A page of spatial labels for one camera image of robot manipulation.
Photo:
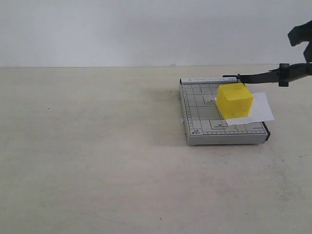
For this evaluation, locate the black cutter blade arm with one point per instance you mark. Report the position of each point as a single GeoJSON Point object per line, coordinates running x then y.
{"type": "Point", "coordinates": [282, 75]}

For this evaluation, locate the yellow cube block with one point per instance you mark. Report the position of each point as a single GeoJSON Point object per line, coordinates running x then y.
{"type": "Point", "coordinates": [234, 100]}

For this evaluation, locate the white paper sheet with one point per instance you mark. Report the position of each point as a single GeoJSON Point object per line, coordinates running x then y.
{"type": "Point", "coordinates": [259, 112]}

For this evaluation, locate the grey paper cutter base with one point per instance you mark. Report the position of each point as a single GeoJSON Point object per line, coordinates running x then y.
{"type": "Point", "coordinates": [204, 125]}

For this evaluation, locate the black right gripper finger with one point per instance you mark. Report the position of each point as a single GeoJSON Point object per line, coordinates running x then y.
{"type": "Point", "coordinates": [301, 33]}
{"type": "Point", "coordinates": [308, 53]}

